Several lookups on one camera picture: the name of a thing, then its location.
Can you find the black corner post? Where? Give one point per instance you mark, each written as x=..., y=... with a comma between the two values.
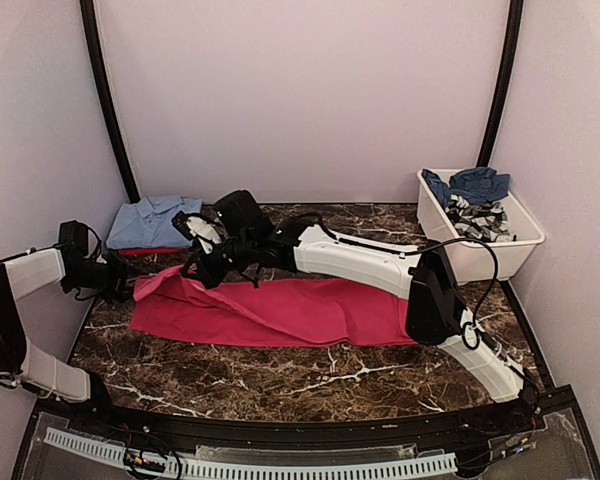
x=106, y=101
x=504, y=74

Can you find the left black corner post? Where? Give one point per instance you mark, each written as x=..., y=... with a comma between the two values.
x=106, y=101

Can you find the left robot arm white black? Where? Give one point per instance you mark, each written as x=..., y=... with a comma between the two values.
x=36, y=287

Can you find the white slotted cable duct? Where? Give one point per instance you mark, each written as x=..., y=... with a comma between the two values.
x=235, y=463

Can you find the dark blue garment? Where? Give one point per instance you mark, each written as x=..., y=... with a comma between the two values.
x=475, y=186

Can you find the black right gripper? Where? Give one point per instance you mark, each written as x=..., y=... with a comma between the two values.
x=208, y=274

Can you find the pink trousers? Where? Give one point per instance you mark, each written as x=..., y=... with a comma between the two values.
x=288, y=313

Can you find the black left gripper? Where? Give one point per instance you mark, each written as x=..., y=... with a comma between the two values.
x=121, y=270

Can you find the black white patterned garment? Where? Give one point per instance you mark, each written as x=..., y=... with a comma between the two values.
x=488, y=222

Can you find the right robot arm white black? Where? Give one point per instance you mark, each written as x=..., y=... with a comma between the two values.
x=241, y=235

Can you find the black front rail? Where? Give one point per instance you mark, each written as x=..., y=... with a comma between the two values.
x=465, y=428

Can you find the folded light blue shirt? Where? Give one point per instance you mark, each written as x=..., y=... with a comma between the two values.
x=147, y=224

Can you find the right black corner post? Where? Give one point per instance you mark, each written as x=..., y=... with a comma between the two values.
x=504, y=74

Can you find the white plastic laundry bin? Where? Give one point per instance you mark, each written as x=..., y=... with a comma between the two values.
x=471, y=259

